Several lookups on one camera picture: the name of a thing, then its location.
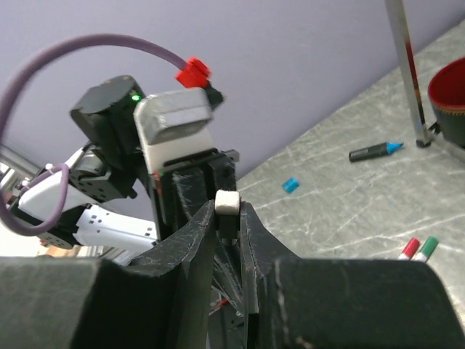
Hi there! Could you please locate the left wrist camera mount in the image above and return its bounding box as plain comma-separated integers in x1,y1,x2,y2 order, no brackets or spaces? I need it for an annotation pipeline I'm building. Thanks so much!
134,57,224,174

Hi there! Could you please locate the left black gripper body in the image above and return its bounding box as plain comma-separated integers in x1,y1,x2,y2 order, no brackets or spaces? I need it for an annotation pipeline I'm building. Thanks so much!
150,148,240,240

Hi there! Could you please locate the black blue highlighter marker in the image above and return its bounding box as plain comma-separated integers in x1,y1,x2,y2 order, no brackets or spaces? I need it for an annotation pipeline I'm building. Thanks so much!
348,142,403,163

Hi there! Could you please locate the blue highlighter cap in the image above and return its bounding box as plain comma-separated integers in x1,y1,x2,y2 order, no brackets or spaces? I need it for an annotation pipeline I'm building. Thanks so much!
282,177,299,193

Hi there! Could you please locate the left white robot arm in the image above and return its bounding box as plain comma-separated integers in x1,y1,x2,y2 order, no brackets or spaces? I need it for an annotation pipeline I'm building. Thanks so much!
1,76,244,348

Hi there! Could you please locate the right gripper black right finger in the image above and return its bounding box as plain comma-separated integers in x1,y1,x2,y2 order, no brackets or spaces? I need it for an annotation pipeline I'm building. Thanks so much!
240,202,464,348

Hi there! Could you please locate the red and black mug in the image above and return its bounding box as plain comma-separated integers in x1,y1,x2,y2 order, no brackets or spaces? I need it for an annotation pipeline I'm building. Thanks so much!
427,57,464,148

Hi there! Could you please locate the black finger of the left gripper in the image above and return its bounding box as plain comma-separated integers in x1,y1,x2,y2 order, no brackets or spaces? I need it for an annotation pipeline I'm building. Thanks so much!
208,243,246,348

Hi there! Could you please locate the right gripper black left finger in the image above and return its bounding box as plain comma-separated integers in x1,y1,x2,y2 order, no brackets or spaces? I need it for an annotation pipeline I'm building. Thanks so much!
1,201,217,348

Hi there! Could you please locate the white pen with red tip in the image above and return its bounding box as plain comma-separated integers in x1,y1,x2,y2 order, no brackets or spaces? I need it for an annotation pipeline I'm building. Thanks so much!
397,238,421,260

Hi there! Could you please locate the steel two-tier dish rack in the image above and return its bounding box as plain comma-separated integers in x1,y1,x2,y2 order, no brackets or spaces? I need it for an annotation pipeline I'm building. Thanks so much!
384,0,464,162

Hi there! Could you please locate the small black pen cap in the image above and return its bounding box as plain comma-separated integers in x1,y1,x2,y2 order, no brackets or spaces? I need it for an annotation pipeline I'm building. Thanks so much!
214,190,240,246

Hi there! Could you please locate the white pen with green tip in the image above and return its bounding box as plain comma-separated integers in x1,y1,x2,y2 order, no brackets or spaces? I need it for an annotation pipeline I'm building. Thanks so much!
413,236,439,262

